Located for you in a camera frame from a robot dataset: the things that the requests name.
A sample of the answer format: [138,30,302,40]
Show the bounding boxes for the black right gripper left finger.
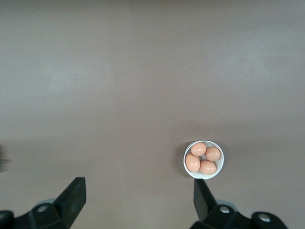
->
[14,177,86,229]

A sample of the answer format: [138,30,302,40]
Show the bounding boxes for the brown egg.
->
[199,159,217,175]
[191,142,207,157]
[204,146,221,162]
[185,152,201,172]

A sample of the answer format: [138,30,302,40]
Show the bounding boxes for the white round bowl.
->
[183,140,224,179]

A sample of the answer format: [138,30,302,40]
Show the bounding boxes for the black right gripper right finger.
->
[190,178,253,229]

